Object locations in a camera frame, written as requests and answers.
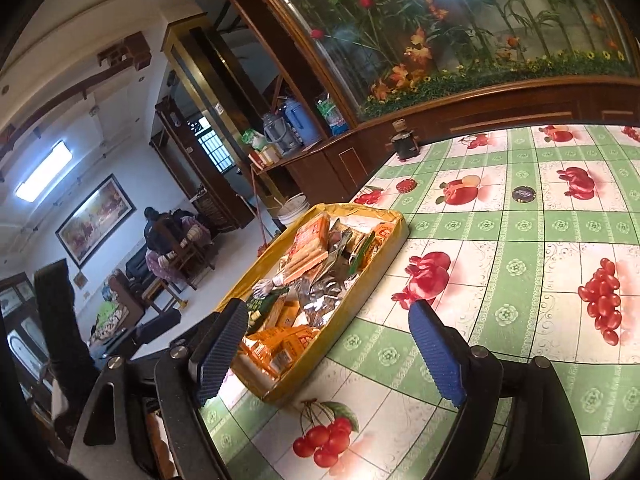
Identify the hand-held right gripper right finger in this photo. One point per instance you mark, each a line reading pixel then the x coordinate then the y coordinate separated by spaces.
pixel 437 355

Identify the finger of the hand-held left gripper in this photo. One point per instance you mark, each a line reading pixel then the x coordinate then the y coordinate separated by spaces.
pixel 150 326

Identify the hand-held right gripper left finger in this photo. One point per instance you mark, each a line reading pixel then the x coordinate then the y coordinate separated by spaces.
pixel 220 355

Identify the orange snack packet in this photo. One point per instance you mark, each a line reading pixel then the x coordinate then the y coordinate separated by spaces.
pixel 382 240
pixel 280 347

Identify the dark green cracker packet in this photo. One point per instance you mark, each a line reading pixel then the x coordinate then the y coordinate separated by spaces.
pixel 262 307

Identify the small white candy packet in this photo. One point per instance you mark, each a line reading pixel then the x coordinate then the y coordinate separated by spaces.
pixel 265 287

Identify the yellow tray with white lining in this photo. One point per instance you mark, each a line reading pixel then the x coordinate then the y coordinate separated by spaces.
pixel 347 317

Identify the silver foil snack packet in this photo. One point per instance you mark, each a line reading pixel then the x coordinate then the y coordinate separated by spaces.
pixel 325 297

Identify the long orange biscuit packet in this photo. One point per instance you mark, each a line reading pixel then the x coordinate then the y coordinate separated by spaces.
pixel 310 240

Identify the wooden chair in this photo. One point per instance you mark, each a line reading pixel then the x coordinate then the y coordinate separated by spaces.
pixel 180 255

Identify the red broom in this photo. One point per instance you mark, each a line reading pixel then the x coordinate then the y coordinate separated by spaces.
pixel 262 249

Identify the fruit print tablecloth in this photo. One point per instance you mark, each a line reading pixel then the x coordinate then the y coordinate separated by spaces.
pixel 525 240

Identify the ceiling tube light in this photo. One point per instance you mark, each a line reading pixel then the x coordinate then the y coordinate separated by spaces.
pixel 45 170

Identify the white bucket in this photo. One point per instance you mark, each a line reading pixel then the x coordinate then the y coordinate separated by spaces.
pixel 290 212

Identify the black round lid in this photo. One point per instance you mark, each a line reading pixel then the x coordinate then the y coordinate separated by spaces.
pixel 523 194

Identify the orange and white box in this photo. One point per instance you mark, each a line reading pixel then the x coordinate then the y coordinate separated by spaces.
pixel 267 155

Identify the wooden cabinet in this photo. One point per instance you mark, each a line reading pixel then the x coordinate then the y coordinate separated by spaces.
pixel 320 170

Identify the small dark jar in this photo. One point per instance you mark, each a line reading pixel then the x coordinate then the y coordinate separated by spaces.
pixel 405 145

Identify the green bag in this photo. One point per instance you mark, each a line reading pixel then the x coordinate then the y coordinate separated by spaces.
pixel 252 139

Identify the grey thermos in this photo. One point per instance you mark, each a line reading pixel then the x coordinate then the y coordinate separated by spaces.
pixel 277 135

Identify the blue thermos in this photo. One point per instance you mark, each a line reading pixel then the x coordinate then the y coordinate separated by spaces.
pixel 302 122

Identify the plastic water bottle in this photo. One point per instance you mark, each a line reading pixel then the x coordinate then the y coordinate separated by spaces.
pixel 332 117

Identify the glass case with artificial flowers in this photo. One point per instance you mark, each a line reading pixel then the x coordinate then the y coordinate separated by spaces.
pixel 450 25

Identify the framed wall picture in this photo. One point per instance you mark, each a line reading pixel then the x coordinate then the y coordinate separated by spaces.
pixel 95 220

